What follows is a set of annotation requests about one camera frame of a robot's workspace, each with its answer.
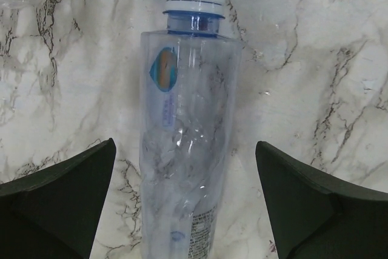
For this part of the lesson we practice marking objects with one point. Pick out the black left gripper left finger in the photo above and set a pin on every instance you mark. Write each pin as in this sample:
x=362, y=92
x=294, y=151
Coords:
x=55, y=212

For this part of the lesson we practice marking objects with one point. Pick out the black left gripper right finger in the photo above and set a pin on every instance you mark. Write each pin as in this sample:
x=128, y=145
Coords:
x=315, y=215

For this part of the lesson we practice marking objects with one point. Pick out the clear blue-tinted plastic bottle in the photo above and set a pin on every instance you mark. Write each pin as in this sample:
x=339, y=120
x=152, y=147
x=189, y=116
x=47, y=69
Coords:
x=188, y=84

